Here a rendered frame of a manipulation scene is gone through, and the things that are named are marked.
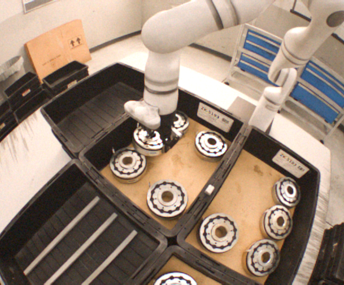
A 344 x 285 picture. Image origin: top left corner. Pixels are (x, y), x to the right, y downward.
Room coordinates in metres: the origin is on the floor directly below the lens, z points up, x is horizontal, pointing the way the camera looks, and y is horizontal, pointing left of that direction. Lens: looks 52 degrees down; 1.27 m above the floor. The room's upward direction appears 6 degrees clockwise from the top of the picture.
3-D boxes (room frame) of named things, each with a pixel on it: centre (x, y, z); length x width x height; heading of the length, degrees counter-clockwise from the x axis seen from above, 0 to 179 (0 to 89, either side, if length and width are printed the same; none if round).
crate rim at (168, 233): (0.28, 0.00, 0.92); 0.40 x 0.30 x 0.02; 148
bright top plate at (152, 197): (0.15, 0.00, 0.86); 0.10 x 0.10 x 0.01
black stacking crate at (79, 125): (0.44, 0.26, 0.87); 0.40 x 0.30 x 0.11; 148
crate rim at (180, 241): (0.12, -0.25, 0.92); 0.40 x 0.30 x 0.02; 148
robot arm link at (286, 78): (0.55, -0.39, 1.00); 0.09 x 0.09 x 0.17; 62
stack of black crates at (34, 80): (1.06, 1.59, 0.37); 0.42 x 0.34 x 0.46; 148
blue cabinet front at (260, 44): (1.92, -1.06, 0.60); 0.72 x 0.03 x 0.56; 58
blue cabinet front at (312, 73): (1.50, -1.74, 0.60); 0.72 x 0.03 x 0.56; 58
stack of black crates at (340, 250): (-0.17, -1.18, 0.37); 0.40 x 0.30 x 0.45; 148
